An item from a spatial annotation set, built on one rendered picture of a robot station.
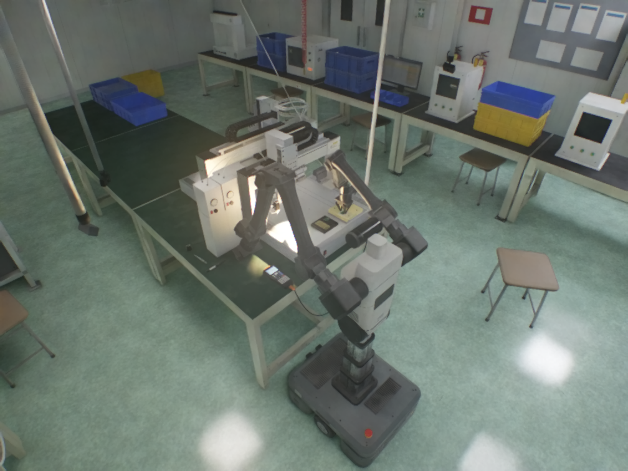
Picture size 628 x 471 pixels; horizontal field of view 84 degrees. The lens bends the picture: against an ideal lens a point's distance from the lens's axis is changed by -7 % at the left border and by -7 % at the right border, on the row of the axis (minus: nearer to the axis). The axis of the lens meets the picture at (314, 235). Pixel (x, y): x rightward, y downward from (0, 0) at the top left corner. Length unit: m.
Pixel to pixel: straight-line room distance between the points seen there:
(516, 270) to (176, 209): 2.47
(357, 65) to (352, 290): 3.82
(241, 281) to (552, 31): 4.72
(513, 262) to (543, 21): 3.44
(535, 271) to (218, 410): 2.34
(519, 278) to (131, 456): 2.71
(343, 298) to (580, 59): 4.71
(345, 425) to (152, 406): 1.24
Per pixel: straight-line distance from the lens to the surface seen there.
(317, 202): 2.55
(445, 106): 4.41
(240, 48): 6.69
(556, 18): 5.60
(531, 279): 2.93
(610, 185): 3.90
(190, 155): 3.58
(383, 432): 2.22
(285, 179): 1.31
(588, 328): 3.54
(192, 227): 2.63
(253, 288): 2.12
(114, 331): 3.20
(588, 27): 5.53
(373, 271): 1.43
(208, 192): 2.08
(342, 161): 1.77
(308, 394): 2.28
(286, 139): 2.11
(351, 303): 1.37
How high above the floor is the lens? 2.28
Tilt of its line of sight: 39 degrees down
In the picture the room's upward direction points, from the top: straight up
